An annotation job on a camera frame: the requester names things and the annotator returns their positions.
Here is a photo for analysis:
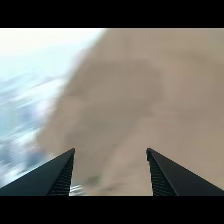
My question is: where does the tan garment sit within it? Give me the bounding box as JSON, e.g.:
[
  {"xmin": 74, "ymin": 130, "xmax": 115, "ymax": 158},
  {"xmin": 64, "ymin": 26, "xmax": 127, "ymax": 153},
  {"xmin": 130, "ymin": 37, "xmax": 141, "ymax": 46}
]
[{"xmin": 35, "ymin": 27, "xmax": 224, "ymax": 197}]

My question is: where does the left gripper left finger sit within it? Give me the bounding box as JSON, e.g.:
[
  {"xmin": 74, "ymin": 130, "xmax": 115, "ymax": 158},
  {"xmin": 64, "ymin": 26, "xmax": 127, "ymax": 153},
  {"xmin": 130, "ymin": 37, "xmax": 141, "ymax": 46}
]
[{"xmin": 0, "ymin": 147, "xmax": 76, "ymax": 197}]

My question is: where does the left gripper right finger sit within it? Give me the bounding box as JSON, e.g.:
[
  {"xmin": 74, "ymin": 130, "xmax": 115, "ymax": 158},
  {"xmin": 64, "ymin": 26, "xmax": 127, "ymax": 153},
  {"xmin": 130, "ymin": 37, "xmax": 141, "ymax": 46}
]
[{"xmin": 145, "ymin": 147, "xmax": 224, "ymax": 197}]

